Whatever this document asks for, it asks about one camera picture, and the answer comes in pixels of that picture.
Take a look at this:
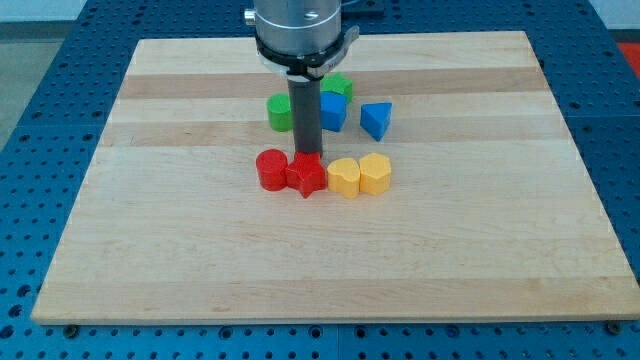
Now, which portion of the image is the red cylinder block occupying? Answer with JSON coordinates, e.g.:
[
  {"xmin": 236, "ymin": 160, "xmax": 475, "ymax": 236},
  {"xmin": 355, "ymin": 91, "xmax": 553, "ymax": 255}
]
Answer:
[{"xmin": 255, "ymin": 149, "xmax": 288, "ymax": 191}]

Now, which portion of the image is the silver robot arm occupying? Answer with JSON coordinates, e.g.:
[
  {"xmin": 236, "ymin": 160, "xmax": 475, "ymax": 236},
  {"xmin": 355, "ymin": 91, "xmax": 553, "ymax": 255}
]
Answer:
[{"xmin": 244, "ymin": 0, "xmax": 360, "ymax": 82}]

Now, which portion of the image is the red star block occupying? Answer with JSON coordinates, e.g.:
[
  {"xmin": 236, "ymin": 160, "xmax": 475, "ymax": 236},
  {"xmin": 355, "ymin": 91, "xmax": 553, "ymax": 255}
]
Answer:
[{"xmin": 285, "ymin": 152, "xmax": 327, "ymax": 198}]

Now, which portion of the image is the yellow heart block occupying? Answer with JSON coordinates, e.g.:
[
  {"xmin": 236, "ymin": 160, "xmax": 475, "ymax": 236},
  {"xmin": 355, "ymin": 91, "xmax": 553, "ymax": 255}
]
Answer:
[{"xmin": 327, "ymin": 158, "xmax": 361, "ymax": 199}]

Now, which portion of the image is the yellow hexagon block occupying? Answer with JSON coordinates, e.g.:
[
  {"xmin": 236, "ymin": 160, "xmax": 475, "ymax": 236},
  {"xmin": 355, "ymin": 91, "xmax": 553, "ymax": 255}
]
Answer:
[{"xmin": 359, "ymin": 153, "xmax": 392, "ymax": 195}]

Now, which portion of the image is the blue cube block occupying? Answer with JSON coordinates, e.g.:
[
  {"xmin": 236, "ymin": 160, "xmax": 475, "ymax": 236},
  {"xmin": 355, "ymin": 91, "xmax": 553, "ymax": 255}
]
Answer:
[{"xmin": 321, "ymin": 92, "xmax": 347, "ymax": 132}]

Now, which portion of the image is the blue triangle block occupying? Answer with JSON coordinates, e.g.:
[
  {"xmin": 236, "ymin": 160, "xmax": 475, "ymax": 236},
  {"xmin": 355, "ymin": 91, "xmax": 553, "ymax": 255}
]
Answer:
[{"xmin": 360, "ymin": 102, "xmax": 392, "ymax": 142}]

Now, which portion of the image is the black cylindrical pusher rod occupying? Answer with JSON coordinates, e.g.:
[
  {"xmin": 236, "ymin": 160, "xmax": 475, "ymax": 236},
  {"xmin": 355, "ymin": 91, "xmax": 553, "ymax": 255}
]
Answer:
[{"xmin": 288, "ymin": 80, "xmax": 323, "ymax": 154}]

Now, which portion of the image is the green cylinder block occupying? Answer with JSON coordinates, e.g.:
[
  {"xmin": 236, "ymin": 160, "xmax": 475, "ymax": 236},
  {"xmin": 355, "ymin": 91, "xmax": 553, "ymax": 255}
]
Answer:
[{"xmin": 266, "ymin": 93, "xmax": 293, "ymax": 132}]

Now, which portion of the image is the green star block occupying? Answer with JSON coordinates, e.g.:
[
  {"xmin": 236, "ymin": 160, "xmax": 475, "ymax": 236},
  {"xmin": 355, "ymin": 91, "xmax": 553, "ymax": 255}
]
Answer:
[{"xmin": 321, "ymin": 72, "xmax": 354, "ymax": 103}]

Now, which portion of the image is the light wooden board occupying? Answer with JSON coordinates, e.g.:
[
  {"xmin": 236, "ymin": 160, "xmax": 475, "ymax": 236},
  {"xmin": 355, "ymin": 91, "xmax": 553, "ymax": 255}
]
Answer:
[{"xmin": 32, "ymin": 31, "xmax": 639, "ymax": 325}]

